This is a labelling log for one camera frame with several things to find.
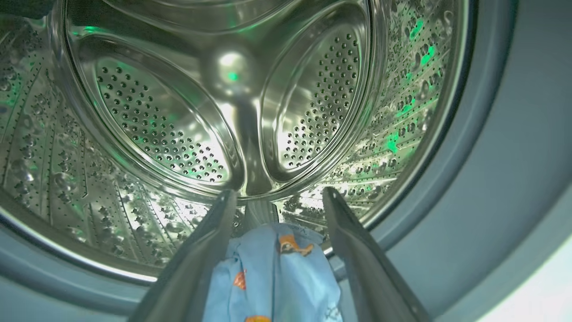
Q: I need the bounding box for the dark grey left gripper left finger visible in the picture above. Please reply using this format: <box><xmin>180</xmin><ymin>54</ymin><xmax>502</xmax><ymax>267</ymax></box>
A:
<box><xmin>130</xmin><ymin>190</ymin><xmax>237</xmax><ymax>322</ymax></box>

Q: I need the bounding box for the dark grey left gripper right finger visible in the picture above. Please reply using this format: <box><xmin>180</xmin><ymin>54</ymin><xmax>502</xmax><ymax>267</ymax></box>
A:
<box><xmin>323</xmin><ymin>188</ymin><xmax>432</xmax><ymax>322</ymax></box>

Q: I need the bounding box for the blue cartoon-print garment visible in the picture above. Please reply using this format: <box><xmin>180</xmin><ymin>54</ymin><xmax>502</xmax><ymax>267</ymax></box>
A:
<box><xmin>202</xmin><ymin>223</ymin><xmax>344</xmax><ymax>322</ymax></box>

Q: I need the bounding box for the perforated steel washer drum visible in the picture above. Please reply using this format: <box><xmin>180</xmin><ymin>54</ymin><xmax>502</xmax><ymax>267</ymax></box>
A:
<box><xmin>0</xmin><ymin>0</ymin><xmax>470</xmax><ymax>282</ymax></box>

